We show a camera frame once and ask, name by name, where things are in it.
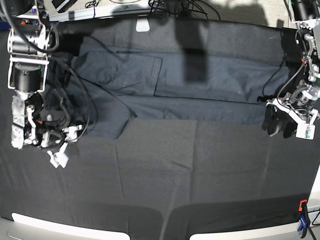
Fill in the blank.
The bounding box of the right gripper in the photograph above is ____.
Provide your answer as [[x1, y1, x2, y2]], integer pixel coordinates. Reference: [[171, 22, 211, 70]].
[[11, 96, 83, 155]]

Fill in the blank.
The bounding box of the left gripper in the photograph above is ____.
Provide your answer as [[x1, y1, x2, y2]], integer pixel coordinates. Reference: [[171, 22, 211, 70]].
[[262, 84, 320, 138]]

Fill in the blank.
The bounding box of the dark grey t-shirt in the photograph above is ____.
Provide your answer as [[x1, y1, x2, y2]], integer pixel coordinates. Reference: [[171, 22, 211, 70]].
[[50, 43, 294, 139]]

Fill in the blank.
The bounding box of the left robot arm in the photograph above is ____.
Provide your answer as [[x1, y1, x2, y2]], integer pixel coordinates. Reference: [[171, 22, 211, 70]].
[[262, 0, 320, 140]]

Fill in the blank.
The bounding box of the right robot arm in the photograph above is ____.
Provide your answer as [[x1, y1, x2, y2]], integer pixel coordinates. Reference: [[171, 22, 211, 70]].
[[0, 0, 89, 168]]

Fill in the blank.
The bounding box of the orange blue clamp near right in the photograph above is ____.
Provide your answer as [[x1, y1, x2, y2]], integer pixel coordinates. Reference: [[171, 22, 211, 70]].
[[297, 199, 317, 240]]

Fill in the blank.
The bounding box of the black table cloth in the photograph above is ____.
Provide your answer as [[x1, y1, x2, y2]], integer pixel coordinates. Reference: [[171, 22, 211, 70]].
[[0, 18, 320, 240]]

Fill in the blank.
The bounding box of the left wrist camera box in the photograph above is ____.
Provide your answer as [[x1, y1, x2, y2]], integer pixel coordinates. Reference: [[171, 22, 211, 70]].
[[295, 123, 316, 140]]

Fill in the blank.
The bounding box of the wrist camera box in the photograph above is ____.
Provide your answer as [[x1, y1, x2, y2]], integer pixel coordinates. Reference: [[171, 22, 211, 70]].
[[47, 150, 69, 169], [295, 123, 316, 140]]

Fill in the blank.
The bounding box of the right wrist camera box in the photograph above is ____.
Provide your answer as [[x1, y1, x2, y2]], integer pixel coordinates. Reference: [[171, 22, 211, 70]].
[[47, 150, 69, 169]]

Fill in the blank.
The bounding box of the aluminium frame rail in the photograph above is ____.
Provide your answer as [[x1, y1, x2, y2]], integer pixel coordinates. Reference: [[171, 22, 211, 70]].
[[49, 2, 151, 22]]

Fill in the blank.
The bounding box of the black cable bundle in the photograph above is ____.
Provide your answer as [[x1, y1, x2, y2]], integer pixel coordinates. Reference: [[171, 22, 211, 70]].
[[147, 0, 222, 21]]

